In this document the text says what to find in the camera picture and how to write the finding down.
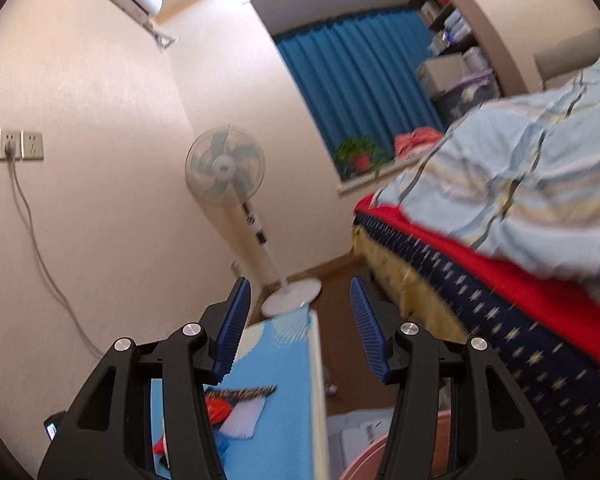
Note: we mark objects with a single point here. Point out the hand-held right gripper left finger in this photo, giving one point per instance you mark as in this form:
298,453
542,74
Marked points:
235,330

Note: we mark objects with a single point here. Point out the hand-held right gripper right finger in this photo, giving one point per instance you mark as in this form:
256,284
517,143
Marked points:
367,330

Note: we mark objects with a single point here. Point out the red wrapper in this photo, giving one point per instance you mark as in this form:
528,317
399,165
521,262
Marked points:
219,407

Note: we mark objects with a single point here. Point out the dark floral cloth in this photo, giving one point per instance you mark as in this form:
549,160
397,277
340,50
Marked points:
255,391

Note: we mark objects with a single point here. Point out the blue patterned tablecloth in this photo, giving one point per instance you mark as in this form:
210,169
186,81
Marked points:
280,385

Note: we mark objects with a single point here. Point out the white printed carton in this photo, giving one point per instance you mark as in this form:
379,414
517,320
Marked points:
355,430

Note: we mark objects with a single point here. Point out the white windowsill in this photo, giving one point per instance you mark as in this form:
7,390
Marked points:
365,182

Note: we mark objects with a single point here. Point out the red bed sheet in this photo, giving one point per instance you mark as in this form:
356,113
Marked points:
530,290

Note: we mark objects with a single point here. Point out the white standing fan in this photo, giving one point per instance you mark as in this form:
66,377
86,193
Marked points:
225,162

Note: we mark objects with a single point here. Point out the potted green plant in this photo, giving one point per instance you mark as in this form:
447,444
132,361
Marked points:
362,160

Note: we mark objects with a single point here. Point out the pink cloth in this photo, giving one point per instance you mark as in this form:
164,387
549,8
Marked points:
417,141

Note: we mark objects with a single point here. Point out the light blue plaid quilt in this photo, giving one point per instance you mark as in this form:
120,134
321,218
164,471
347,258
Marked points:
530,160

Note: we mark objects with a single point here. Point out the grey storage box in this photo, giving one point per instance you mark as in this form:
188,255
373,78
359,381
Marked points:
460,102

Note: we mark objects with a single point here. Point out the blue curtain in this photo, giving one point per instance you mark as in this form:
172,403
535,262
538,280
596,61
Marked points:
360,75

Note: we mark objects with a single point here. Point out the white storage box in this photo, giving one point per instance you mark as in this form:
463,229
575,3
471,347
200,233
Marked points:
440,74

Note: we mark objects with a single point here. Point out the dark wooden shelf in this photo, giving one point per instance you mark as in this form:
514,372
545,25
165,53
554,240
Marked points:
442,10

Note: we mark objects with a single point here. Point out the beige bed headboard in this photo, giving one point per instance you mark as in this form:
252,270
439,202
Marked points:
570,57

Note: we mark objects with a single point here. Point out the white wall socket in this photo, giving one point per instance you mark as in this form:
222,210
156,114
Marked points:
9,144
32,146

